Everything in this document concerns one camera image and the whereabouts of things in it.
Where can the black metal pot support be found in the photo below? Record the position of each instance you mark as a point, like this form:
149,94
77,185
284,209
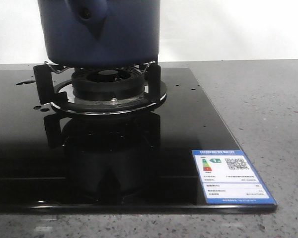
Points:
61,96

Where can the dark blue pot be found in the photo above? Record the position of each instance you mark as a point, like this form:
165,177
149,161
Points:
100,33

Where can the black glass gas stove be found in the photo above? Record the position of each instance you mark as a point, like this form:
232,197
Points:
143,163

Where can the blue energy label sticker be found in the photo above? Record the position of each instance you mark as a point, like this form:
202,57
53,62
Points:
228,177

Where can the black gas burner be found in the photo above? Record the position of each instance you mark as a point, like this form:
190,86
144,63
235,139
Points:
103,85

